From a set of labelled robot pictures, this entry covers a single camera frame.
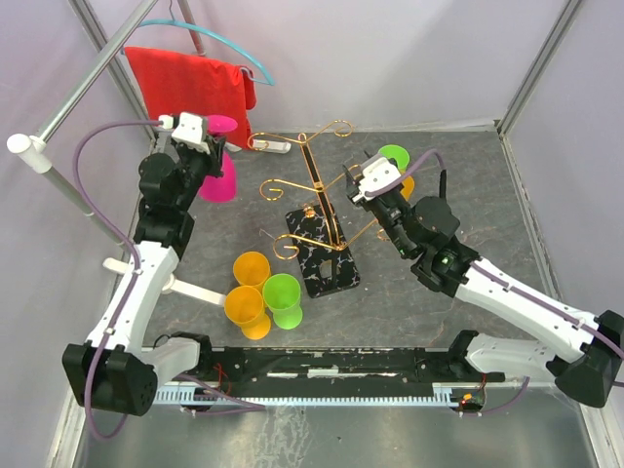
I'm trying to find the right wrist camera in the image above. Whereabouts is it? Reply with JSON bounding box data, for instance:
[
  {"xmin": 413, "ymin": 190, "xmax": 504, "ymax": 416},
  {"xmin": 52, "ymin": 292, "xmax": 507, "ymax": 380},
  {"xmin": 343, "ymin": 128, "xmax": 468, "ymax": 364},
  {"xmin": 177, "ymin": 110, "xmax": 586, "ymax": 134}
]
[{"xmin": 350, "ymin": 154, "xmax": 401, "ymax": 204}]

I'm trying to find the gold wire glass rack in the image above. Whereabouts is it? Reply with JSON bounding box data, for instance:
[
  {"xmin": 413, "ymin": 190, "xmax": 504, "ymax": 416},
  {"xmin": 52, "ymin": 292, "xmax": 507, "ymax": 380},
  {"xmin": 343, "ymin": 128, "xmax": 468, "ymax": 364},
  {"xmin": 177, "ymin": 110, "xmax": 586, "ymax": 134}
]
[{"xmin": 248, "ymin": 120, "xmax": 361, "ymax": 298}]

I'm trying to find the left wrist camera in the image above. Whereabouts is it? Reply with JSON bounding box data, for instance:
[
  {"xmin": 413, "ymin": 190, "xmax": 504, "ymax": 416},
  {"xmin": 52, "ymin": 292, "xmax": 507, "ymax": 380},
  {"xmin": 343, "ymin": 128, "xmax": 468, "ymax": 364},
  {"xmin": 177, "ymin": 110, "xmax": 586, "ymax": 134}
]
[{"xmin": 158, "ymin": 112, "xmax": 208, "ymax": 148}]

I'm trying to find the white clothes stand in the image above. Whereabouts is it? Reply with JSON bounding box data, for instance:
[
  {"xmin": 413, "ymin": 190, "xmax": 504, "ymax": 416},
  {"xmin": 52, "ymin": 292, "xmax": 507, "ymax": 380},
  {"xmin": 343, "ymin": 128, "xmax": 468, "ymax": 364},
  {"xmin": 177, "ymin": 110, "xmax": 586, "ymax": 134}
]
[{"xmin": 6, "ymin": 0, "xmax": 292, "ymax": 308}]

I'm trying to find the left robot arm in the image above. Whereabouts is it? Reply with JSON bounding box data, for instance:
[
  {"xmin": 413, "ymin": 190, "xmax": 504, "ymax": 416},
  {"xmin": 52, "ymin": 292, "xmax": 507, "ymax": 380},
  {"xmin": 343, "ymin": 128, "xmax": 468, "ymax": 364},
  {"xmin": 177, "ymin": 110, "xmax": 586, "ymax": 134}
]
[{"xmin": 61, "ymin": 136, "xmax": 225, "ymax": 416}]

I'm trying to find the red cloth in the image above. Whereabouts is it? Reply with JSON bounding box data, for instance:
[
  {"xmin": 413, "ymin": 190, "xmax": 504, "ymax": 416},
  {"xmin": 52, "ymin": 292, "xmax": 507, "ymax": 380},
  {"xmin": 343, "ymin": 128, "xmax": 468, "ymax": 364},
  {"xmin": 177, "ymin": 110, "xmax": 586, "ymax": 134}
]
[{"xmin": 124, "ymin": 47, "xmax": 256, "ymax": 149}]

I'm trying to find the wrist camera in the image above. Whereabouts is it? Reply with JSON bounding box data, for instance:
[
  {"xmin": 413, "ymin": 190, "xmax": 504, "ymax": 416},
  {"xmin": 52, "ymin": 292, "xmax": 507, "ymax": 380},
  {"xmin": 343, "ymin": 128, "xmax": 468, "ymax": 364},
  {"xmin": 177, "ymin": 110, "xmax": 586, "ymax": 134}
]
[
  {"xmin": 350, "ymin": 154, "xmax": 401, "ymax": 204},
  {"xmin": 158, "ymin": 112, "xmax": 208, "ymax": 148}
]

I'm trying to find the orange wine glass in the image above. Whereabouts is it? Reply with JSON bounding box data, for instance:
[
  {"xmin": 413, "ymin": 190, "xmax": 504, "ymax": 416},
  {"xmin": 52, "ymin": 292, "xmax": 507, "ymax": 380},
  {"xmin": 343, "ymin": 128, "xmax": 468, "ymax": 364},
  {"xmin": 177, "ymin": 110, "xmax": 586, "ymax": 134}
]
[
  {"xmin": 232, "ymin": 252, "xmax": 271, "ymax": 292},
  {"xmin": 400, "ymin": 176, "xmax": 415, "ymax": 201},
  {"xmin": 224, "ymin": 286, "xmax": 271, "ymax": 340}
]

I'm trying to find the white slotted cable duct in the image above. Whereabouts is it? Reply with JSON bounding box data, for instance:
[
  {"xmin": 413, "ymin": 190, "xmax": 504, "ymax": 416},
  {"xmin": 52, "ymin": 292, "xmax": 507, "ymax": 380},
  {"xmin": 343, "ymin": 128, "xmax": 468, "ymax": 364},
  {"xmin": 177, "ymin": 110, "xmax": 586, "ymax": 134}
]
[{"xmin": 153, "ymin": 382, "xmax": 460, "ymax": 409}]

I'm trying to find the blue clothes hanger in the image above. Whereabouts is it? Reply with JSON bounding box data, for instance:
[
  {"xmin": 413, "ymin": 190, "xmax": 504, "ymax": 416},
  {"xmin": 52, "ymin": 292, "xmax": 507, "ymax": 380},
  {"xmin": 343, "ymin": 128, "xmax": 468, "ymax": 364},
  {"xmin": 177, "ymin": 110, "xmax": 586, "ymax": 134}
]
[{"xmin": 138, "ymin": 1, "xmax": 276, "ymax": 86}]

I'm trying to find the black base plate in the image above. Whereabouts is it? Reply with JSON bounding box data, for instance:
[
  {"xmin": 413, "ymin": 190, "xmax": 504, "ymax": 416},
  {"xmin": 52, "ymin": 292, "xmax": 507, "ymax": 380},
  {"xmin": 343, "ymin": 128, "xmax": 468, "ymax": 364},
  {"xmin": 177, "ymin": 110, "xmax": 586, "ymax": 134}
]
[{"xmin": 186, "ymin": 347, "xmax": 505, "ymax": 397}]

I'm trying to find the pink wine glass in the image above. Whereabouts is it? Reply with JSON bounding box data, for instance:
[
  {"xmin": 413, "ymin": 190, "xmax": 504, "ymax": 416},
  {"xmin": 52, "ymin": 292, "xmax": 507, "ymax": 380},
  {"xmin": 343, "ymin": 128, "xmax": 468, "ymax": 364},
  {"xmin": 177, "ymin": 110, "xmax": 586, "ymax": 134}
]
[{"xmin": 197, "ymin": 114, "xmax": 240, "ymax": 204}]

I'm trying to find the purple cable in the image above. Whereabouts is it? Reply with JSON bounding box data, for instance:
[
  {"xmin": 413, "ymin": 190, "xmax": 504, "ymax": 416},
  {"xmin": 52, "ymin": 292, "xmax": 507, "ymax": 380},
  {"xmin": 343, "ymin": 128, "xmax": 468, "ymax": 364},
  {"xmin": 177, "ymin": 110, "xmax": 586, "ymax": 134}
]
[
  {"xmin": 71, "ymin": 119, "xmax": 267, "ymax": 441},
  {"xmin": 368, "ymin": 148, "xmax": 624, "ymax": 418}
]

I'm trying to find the green wine glass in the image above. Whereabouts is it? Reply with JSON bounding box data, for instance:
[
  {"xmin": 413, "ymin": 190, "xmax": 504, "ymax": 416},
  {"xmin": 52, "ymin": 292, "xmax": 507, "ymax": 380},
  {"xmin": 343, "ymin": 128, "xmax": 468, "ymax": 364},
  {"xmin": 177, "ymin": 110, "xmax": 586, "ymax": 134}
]
[
  {"xmin": 262, "ymin": 273, "xmax": 303, "ymax": 330},
  {"xmin": 378, "ymin": 144, "xmax": 410, "ymax": 174}
]

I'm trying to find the green wine glass front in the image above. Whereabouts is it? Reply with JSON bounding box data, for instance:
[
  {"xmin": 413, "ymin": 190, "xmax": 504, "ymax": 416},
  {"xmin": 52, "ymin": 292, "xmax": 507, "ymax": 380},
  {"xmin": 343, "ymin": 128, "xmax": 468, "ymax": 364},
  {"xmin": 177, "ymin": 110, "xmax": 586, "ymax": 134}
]
[{"xmin": 262, "ymin": 273, "xmax": 303, "ymax": 330}]

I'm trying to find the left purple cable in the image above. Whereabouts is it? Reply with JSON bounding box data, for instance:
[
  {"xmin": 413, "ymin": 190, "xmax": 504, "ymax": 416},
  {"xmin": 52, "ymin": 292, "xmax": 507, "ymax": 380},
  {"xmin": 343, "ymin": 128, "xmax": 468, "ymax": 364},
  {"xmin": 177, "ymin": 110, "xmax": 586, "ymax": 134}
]
[{"xmin": 71, "ymin": 119, "xmax": 267, "ymax": 441}]

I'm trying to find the orange wine glass front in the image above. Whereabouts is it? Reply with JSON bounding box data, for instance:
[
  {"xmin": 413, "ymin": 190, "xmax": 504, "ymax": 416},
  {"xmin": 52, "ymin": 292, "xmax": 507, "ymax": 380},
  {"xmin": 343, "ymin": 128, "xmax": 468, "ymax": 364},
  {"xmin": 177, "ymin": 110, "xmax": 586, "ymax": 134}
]
[{"xmin": 224, "ymin": 286, "xmax": 271, "ymax": 340}]

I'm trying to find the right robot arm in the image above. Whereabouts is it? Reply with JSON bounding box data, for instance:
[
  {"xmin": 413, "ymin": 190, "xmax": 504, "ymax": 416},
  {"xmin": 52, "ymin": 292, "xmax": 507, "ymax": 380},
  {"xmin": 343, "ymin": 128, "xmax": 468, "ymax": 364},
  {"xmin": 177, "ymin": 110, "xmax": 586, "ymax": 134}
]
[{"xmin": 344, "ymin": 158, "xmax": 623, "ymax": 409}]

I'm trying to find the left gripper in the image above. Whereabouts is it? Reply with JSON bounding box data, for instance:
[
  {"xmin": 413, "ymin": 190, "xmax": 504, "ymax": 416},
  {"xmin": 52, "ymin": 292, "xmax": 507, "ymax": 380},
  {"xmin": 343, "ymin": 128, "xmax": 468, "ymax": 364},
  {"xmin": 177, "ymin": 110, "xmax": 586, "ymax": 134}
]
[{"xmin": 173, "ymin": 134, "xmax": 229, "ymax": 212}]

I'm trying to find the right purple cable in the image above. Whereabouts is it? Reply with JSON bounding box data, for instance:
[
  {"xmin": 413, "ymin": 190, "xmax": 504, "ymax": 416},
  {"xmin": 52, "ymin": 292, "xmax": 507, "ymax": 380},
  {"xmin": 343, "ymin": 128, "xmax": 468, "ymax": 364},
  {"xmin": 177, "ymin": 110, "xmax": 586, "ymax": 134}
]
[{"xmin": 368, "ymin": 148, "xmax": 624, "ymax": 418}]

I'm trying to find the green wine glass right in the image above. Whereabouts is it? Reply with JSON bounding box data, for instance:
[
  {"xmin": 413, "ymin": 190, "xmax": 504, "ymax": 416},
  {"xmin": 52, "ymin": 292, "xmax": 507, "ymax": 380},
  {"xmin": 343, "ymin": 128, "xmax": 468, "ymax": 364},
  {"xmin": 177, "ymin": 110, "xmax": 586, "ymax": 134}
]
[{"xmin": 378, "ymin": 144, "xmax": 410, "ymax": 174}]

